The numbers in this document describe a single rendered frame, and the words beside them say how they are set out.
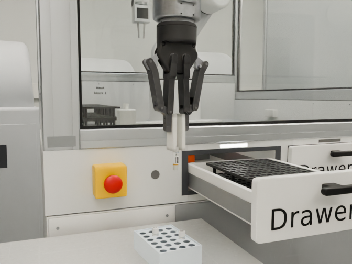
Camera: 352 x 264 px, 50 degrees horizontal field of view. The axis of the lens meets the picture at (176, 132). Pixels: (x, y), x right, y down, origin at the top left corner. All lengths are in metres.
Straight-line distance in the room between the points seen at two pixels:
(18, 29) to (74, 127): 3.26
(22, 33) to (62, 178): 3.28
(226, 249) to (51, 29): 0.58
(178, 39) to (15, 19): 3.49
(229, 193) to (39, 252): 0.39
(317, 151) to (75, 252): 0.70
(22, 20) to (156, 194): 3.35
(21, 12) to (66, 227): 3.37
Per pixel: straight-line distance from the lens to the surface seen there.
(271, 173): 0.83
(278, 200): 0.66
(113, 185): 0.82
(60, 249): 0.82
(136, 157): 0.89
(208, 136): 0.95
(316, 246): 1.23
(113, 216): 0.91
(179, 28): 0.68
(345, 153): 1.14
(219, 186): 0.80
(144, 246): 0.73
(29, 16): 4.12
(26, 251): 0.83
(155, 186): 0.92
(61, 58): 0.86
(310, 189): 0.70
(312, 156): 1.12
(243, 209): 0.72
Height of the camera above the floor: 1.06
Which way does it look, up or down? 5 degrees down
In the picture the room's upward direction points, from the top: straight up
